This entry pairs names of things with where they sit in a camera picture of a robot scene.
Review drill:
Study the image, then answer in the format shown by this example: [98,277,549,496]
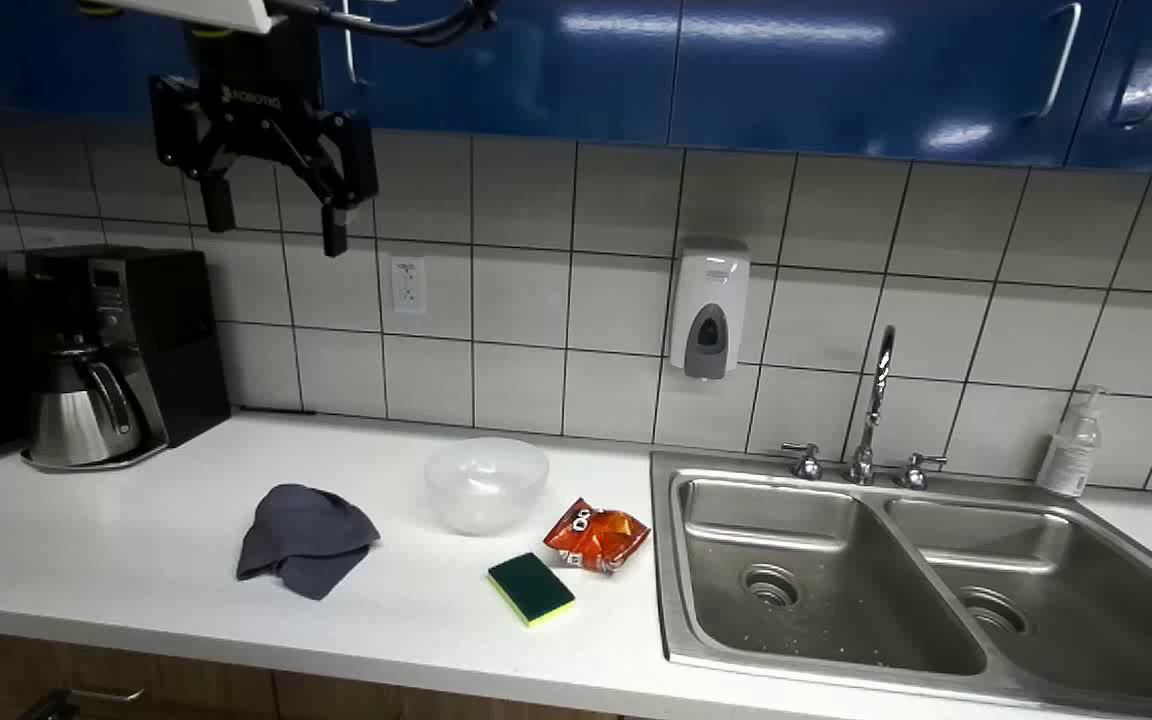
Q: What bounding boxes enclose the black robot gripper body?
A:
[150,21,382,209]

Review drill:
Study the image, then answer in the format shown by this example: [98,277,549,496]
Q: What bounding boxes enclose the orange snack packet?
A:
[546,501,648,577]

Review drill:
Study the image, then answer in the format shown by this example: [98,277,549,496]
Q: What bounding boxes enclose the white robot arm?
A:
[82,0,382,256]

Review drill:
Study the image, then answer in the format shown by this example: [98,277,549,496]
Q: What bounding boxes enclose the clear plastic bowl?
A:
[423,434,549,537]

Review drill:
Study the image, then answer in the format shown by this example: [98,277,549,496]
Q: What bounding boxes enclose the black coffee maker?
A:
[23,245,231,469]

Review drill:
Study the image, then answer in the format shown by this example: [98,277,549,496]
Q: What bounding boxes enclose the steel coffee carafe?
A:
[23,345,145,472]

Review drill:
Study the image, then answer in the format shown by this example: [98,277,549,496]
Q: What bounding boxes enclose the dark grey cloth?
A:
[238,485,382,598]

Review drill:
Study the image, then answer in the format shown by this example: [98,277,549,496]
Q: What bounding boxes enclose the green yellow sponge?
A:
[488,552,575,622]

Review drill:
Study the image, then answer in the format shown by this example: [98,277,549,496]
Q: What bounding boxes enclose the wooden drawer fronts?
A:
[0,634,617,720]

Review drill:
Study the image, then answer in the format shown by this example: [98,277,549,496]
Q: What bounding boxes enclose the chrome sink faucet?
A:
[784,329,940,488]

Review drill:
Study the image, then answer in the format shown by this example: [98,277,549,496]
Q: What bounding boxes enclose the blue upper cabinets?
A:
[0,0,1152,181]

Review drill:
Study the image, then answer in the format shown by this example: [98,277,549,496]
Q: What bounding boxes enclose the stainless double sink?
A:
[648,455,1152,716]

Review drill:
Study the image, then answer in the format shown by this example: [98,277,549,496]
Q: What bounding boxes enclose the clear soap bottle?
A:
[1038,388,1099,496]

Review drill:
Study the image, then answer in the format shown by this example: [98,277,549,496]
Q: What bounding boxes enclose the white wall outlet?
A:
[390,256,430,316]

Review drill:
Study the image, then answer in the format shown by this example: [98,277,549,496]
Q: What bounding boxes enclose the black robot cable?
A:
[270,0,505,48]

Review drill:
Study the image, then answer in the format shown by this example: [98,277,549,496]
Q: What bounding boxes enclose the white wall soap dispenser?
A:
[668,238,754,379]

